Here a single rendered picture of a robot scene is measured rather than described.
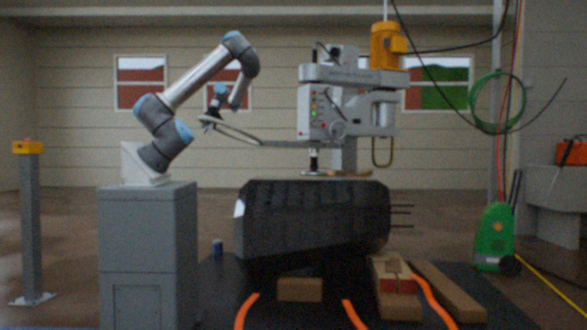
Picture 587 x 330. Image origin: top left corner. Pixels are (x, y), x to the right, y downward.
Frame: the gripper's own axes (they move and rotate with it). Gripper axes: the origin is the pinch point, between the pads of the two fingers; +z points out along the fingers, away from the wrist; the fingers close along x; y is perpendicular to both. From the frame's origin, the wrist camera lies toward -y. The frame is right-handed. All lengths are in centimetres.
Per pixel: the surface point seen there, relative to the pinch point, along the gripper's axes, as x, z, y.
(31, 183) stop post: -59, 76, 70
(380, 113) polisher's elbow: 82, -69, -91
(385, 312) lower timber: 147, 67, -57
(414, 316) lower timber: 162, 63, -64
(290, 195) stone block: 59, 21, -45
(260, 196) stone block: 42, 30, -34
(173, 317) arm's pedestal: 77, 101, 37
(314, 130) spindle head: 60, -31, -42
